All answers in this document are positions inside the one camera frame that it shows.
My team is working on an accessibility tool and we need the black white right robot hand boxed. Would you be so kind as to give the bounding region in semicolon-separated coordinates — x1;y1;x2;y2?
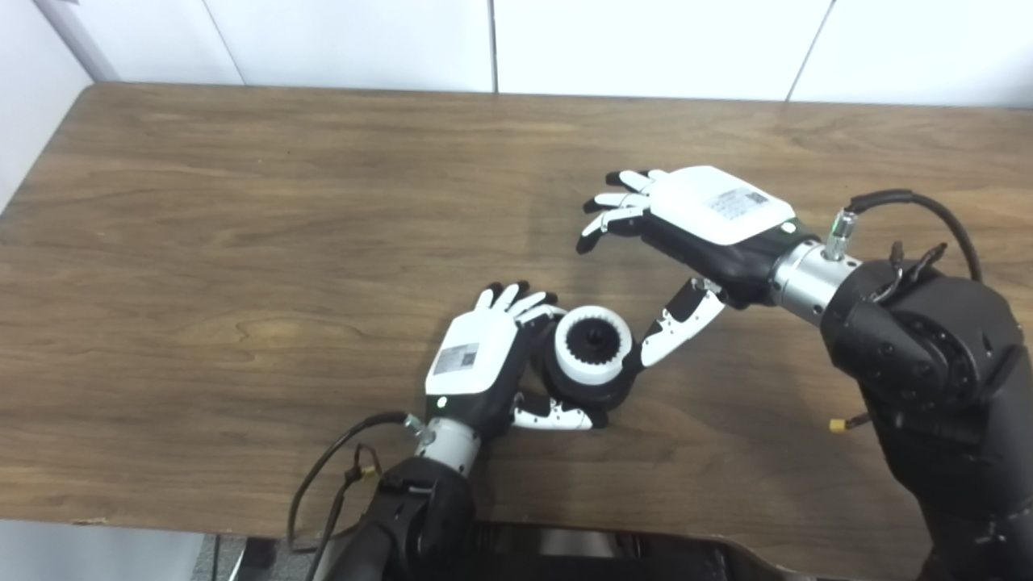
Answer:
575;165;822;370

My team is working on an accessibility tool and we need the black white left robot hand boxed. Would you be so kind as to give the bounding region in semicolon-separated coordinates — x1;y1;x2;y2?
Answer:
424;281;610;441

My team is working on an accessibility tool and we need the white toothed ring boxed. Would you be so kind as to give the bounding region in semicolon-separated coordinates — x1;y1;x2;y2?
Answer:
555;305;633;386

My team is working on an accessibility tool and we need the round black part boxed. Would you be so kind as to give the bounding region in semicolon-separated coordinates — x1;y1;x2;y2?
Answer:
539;311;638;412

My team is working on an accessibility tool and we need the black robot torso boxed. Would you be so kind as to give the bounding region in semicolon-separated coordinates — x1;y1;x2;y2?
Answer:
460;520;816;581

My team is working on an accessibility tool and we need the thin left arm wire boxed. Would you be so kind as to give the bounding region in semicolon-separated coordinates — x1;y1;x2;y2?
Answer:
305;444;384;581

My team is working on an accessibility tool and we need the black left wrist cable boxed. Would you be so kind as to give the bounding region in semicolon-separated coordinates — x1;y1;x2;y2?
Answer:
287;412;429;554

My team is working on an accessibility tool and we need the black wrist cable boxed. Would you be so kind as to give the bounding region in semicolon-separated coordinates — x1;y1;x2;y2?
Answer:
287;412;429;554
823;190;984;283

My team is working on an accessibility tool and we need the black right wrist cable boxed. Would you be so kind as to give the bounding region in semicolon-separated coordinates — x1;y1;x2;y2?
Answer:
823;190;984;283

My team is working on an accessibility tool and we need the gray wall post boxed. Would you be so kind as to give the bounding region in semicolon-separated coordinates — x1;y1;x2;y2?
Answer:
32;0;122;82

